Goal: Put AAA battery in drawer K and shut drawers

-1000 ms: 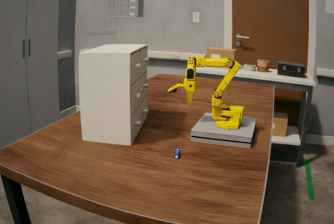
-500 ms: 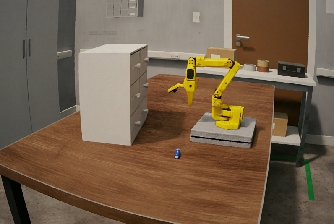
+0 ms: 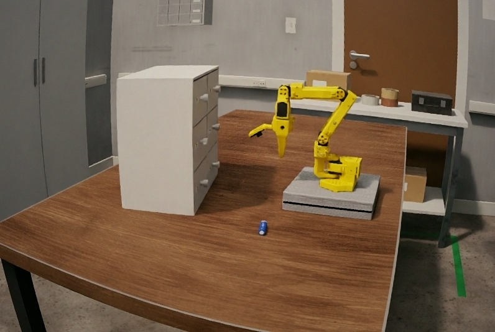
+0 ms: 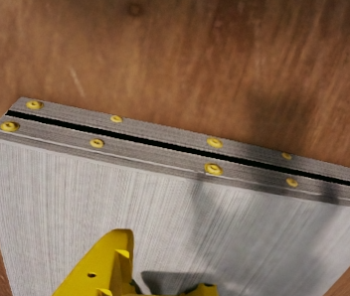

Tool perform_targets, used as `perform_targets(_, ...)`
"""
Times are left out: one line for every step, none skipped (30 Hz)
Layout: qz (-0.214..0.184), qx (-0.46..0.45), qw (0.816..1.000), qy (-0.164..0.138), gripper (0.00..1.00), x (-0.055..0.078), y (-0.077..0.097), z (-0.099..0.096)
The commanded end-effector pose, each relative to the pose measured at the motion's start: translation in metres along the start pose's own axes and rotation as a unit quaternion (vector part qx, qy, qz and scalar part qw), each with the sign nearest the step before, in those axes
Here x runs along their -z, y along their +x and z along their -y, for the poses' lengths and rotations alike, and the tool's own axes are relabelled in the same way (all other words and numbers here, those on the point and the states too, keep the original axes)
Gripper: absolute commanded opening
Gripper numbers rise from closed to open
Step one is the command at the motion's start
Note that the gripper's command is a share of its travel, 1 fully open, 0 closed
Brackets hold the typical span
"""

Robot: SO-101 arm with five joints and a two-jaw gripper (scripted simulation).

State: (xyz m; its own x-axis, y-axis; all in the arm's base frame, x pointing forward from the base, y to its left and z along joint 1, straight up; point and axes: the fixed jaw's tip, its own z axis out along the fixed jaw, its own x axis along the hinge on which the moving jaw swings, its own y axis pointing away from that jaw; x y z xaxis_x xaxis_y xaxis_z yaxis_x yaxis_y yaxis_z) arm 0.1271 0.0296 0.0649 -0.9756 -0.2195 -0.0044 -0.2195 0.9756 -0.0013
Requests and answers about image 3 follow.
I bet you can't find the white chest of drawers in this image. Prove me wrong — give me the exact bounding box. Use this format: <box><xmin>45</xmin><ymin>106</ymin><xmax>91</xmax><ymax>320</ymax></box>
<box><xmin>116</xmin><ymin>65</ymin><xmax>219</xmax><ymax>216</ymax></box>

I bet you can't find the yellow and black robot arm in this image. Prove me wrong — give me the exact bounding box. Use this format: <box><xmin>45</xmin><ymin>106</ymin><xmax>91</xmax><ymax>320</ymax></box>
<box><xmin>275</xmin><ymin>83</ymin><xmax>360</xmax><ymax>192</ymax></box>

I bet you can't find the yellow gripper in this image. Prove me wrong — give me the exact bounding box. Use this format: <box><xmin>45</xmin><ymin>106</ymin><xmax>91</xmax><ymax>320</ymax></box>
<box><xmin>249</xmin><ymin>116</ymin><xmax>295</xmax><ymax>159</ymax></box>

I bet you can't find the grey drawer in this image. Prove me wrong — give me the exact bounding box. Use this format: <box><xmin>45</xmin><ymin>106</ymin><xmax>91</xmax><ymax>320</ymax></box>
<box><xmin>193</xmin><ymin>156</ymin><xmax>209</xmax><ymax>211</ymax></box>
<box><xmin>207</xmin><ymin>141</ymin><xmax>220</xmax><ymax>189</ymax></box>
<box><xmin>207</xmin><ymin>105</ymin><xmax>220</xmax><ymax>151</ymax></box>
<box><xmin>207</xmin><ymin>69</ymin><xmax>221</xmax><ymax>111</ymax></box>
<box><xmin>193</xmin><ymin>116</ymin><xmax>209</xmax><ymax>169</ymax></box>
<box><xmin>193</xmin><ymin>75</ymin><xmax>209</xmax><ymax>124</ymax></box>

